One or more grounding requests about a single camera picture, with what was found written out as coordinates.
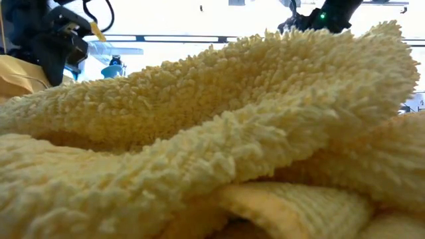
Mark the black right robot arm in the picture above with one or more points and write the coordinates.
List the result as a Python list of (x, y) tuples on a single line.
[(335, 15)]

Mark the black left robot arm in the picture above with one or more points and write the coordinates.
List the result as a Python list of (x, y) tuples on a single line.
[(33, 20)]

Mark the fluffy yellow microfiber towel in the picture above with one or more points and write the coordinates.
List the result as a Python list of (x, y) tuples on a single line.
[(212, 132)]

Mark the yellow tag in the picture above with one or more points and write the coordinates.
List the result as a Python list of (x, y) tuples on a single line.
[(98, 31)]

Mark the blue round object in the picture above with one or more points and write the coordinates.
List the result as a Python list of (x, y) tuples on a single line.
[(113, 70)]

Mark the grey horizontal bar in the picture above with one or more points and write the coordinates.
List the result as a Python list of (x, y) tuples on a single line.
[(182, 38)]

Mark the grey ceiling box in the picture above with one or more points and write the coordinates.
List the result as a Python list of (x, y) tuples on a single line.
[(236, 2)]

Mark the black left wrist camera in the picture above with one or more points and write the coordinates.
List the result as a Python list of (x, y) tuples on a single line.
[(79, 48)]

